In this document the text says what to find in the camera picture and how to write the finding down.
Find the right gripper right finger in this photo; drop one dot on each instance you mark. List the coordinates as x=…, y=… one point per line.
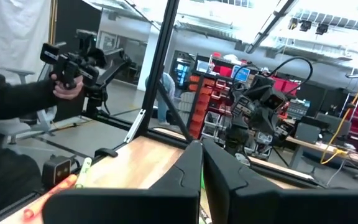
x=275, y=208

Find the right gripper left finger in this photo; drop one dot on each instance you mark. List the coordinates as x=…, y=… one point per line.
x=135, y=205

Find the green-capped Expo marker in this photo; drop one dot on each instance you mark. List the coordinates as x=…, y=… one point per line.
x=205, y=216

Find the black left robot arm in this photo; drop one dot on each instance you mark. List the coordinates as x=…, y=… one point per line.
x=235, y=140

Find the yellow-green highlighter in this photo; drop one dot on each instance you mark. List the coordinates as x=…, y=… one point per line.
x=84, y=171

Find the orange Sharpie highlighter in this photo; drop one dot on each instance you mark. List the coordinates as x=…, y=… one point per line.
x=51, y=194

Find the person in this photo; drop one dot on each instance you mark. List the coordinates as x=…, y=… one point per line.
x=8, y=93
x=166, y=90

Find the person's hand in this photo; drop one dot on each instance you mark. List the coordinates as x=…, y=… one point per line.
x=67, y=91

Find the white office chair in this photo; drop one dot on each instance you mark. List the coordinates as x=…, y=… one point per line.
x=11, y=124

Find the white curtain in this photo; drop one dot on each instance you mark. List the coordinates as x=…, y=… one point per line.
x=11, y=31

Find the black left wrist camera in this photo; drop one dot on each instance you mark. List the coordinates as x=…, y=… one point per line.
x=273, y=101

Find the black table-level camera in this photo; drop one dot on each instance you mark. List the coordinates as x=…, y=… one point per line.
x=56, y=171

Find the black aluminium table frame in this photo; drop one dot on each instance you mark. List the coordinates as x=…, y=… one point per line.
x=160, y=62

